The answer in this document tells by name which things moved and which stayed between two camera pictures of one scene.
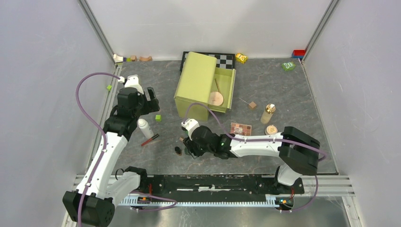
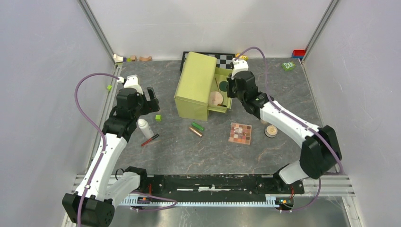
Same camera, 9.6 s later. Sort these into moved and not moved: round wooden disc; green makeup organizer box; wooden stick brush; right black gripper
Moved: right black gripper
Not moved: green makeup organizer box; wooden stick brush; round wooden disc
